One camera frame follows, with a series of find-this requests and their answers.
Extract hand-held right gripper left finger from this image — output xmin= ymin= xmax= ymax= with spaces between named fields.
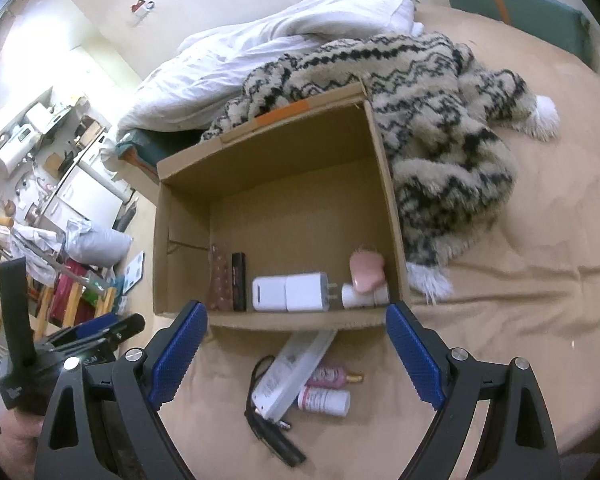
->
xmin=34 ymin=300 xmax=210 ymax=480

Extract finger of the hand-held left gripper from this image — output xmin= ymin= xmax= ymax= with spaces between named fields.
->
xmin=87 ymin=314 xmax=147 ymax=356
xmin=45 ymin=311 xmax=120 ymax=348

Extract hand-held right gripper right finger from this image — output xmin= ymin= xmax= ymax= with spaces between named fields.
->
xmin=385 ymin=302 xmax=563 ymax=480

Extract small white bottle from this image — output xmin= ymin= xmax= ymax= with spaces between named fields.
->
xmin=341 ymin=282 xmax=390 ymax=310

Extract small pink bottle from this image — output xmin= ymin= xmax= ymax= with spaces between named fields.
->
xmin=310 ymin=366 xmax=365 ymax=388

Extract black lipstick tube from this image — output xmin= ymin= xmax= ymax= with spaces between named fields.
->
xmin=231 ymin=252 xmax=247 ymax=312

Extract pink heart compact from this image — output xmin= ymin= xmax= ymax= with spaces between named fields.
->
xmin=349 ymin=245 xmax=386 ymax=293

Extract white pill bottle pink label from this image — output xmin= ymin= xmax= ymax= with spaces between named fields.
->
xmin=297 ymin=386 xmax=352 ymax=417

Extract white earbud case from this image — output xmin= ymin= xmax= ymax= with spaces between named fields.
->
xmin=251 ymin=276 xmax=288 ymax=312

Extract long white box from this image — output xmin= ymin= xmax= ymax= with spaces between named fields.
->
xmin=252 ymin=329 xmax=338 ymax=421

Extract white charger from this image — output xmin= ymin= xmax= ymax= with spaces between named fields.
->
xmin=285 ymin=272 xmax=340 ymax=312

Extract brown cardboard box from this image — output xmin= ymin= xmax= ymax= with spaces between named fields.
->
xmin=152 ymin=75 xmax=412 ymax=333

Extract person's left hand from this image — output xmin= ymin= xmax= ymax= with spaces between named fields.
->
xmin=1 ymin=412 xmax=46 ymax=480

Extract red bag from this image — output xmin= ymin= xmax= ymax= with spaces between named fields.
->
xmin=50 ymin=260 xmax=88 ymax=321

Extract bathroom scale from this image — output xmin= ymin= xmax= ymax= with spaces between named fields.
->
xmin=120 ymin=251 xmax=146 ymax=293

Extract white plastic bag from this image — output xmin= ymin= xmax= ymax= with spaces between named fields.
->
xmin=65 ymin=220 xmax=133 ymax=266

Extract white hanging clothes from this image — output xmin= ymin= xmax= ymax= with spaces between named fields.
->
xmin=10 ymin=225 xmax=63 ymax=281

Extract white base cabinet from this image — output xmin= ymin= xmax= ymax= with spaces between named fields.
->
xmin=45 ymin=162 xmax=126 ymax=231

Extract white water heater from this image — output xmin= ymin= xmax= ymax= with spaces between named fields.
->
xmin=0 ymin=127 xmax=33 ymax=173

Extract patterned fuzzy blanket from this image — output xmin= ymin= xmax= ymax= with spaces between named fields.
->
xmin=200 ymin=32 xmax=561 ymax=306

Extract white duvet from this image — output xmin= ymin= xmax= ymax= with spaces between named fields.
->
xmin=117 ymin=0 xmax=423 ymax=133

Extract teal cushion with orange stripe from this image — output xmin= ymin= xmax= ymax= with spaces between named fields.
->
xmin=442 ymin=0 xmax=593 ymax=68

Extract wall hook with red item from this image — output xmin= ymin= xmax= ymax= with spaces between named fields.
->
xmin=130 ymin=0 xmax=157 ymax=23

